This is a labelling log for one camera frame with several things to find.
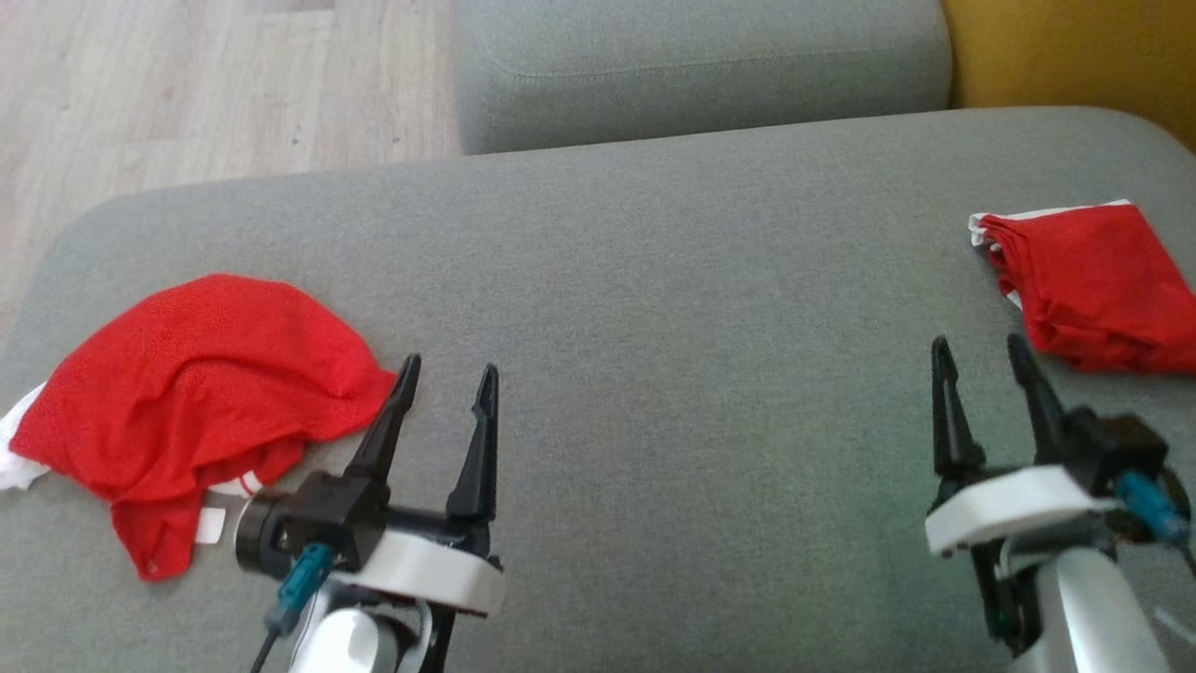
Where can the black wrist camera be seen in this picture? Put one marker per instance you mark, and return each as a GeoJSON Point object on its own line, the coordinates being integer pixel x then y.
{"type": "Point", "coordinates": [1121, 449]}
{"type": "Point", "coordinates": [322, 514]}

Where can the red basketball jersey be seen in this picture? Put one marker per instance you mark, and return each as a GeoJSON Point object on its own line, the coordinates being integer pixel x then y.
{"type": "Point", "coordinates": [206, 374]}

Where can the grey sofa seat cushion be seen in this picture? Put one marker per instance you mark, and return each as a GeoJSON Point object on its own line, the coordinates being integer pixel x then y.
{"type": "Point", "coordinates": [701, 65]}

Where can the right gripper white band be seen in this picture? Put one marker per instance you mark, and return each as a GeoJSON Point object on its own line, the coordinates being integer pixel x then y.
{"type": "Point", "coordinates": [1009, 500]}

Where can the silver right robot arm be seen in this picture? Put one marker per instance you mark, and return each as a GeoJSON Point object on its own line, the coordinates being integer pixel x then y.
{"type": "Point", "coordinates": [1093, 617]}

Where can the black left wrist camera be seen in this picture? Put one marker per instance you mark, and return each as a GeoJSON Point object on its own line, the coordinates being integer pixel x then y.
{"type": "Point", "coordinates": [322, 514]}

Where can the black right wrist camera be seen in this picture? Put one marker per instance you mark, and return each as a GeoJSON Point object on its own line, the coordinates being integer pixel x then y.
{"type": "Point", "coordinates": [1121, 449]}

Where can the red and white shorts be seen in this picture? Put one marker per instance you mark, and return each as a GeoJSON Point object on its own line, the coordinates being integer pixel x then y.
{"type": "Point", "coordinates": [1103, 280]}

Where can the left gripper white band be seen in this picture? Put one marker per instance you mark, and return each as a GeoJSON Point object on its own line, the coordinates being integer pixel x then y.
{"type": "Point", "coordinates": [430, 570]}

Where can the large grey sofa ottoman cushion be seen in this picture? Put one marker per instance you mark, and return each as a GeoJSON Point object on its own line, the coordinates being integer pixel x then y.
{"type": "Point", "coordinates": [654, 327]}

